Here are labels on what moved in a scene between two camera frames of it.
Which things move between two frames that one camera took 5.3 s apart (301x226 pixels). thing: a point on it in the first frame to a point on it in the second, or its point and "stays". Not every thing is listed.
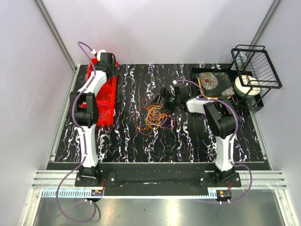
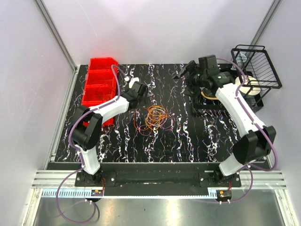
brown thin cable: [107, 97] to [100, 95]
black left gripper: [114, 71] to [145, 100]
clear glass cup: [240, 58] stays
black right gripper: [165, 94] to [189, 68]
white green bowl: [246, 86] stays
